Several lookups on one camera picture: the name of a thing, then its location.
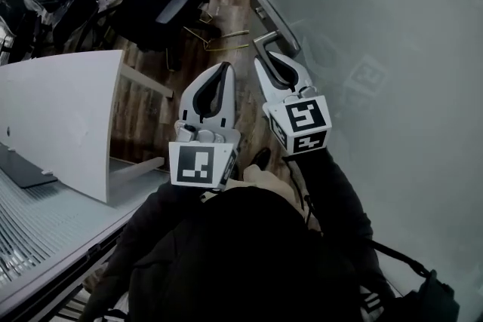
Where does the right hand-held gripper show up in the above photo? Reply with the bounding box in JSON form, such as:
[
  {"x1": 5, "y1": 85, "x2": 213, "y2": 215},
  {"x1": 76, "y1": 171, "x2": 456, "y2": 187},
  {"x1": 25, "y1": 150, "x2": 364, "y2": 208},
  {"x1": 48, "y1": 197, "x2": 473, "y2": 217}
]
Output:
[{"x1": 254, "y1": 51, "x2": 334, "y2": 157}]

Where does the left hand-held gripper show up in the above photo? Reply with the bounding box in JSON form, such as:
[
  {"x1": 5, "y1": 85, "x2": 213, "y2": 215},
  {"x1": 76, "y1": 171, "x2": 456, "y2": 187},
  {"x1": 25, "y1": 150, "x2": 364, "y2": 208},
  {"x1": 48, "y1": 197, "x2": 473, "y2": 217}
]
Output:
[{"x1": 168, "y1": 62, "x2": 242, "y2": 189}]

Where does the silver door handle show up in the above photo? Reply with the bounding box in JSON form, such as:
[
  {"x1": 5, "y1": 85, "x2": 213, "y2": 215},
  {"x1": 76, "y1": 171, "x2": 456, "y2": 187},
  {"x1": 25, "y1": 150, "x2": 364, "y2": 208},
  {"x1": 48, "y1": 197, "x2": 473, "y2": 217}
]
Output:
[{"x1": 251, "y1": 29, "x2": 292, "y2": 86}]

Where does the frosted glass door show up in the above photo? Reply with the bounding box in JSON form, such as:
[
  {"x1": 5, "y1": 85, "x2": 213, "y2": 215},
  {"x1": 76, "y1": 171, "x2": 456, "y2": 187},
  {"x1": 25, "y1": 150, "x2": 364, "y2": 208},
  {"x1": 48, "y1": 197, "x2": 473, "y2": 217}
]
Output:
[{"x1": 250, "y1": 0, "x2": 483, "y2": 322}]

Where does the person's right forearm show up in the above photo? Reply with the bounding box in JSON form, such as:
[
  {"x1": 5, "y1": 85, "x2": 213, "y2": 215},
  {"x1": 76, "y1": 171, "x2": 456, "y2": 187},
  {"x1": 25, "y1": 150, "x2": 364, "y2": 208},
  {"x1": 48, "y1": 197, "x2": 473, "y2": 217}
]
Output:
[{"x1": 288, "y1": 147, "x2": 378, "y2": 250}]

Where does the black shoulder bag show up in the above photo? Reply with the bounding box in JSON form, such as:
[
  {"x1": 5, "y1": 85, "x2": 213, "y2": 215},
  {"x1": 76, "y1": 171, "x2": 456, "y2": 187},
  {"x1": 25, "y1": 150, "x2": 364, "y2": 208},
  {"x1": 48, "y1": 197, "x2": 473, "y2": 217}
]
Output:
[{"x1": 361, "y1": 237, "x2": 461, "y2": 322}]

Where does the person's left forearm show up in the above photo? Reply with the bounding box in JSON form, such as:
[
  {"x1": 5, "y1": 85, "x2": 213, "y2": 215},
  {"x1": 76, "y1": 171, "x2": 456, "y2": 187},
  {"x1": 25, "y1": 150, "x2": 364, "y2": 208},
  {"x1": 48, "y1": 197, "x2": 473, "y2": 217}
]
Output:
[{"x1": 101, "y1": 180, "x2": 223, "y2": 276}]

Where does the person's black shoe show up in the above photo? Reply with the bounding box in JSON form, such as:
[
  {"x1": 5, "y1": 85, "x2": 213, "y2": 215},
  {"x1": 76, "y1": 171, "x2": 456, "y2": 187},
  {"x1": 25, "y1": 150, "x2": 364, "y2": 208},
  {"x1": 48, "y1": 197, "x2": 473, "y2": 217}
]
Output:
[{"x1": 248, "y1": 146, "x2": 273, "y2": 171}]

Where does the person's leg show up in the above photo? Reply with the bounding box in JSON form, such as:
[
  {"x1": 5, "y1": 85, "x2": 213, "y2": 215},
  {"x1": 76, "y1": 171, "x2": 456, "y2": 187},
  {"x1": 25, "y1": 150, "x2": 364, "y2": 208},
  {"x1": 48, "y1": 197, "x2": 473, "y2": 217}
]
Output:
[{"x1": 241, "y1": 163, "x2": 306, "y2": 223}]

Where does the black mesh office chair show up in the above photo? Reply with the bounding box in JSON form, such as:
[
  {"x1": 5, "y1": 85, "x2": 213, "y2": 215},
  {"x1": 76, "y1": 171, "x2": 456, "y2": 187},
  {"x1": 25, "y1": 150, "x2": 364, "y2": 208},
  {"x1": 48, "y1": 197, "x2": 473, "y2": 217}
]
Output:
[{"x1": 109, "y1": 0, "x2": 212, "y2": 54}]

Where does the white curved desk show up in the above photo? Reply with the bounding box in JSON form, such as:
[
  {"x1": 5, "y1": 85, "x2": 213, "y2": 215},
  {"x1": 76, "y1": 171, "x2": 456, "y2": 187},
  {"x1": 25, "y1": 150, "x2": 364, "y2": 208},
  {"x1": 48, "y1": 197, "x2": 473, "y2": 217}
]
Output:
[{"x1": 0, "y1": 50, "x2": 175, "y2": 205}]

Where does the person's black jacket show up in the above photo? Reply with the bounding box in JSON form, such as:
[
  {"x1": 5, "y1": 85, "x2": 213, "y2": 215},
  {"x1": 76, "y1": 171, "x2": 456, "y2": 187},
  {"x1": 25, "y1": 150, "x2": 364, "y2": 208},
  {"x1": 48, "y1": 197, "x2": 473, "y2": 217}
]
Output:
[{"x1": 78, "y1": 180, "x2": 397, "y2": 322}]

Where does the dark grey flat panel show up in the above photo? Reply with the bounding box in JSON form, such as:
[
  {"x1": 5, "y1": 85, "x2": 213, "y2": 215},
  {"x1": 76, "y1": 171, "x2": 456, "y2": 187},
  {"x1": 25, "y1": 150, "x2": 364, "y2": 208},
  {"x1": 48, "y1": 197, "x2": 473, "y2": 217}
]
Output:
[{"x1": 0, "y1": 142, "x2": 60, "y2": 189}]

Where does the yellow packing strap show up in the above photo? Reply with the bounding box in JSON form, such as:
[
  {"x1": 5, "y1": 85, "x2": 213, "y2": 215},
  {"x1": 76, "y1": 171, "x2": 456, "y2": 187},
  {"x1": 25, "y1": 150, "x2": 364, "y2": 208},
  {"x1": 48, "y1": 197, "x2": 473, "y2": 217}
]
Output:
[{"x1": 183, "y1": 9, "x2": 251, "y2": 52}]

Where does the metal door handle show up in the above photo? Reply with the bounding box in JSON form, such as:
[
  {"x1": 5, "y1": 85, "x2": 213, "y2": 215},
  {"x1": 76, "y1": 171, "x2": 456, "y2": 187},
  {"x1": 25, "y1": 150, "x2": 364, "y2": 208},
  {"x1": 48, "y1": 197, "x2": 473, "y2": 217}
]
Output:
[{"x1": 250, "y1": 0, "x2": 302, "y2": 52}]

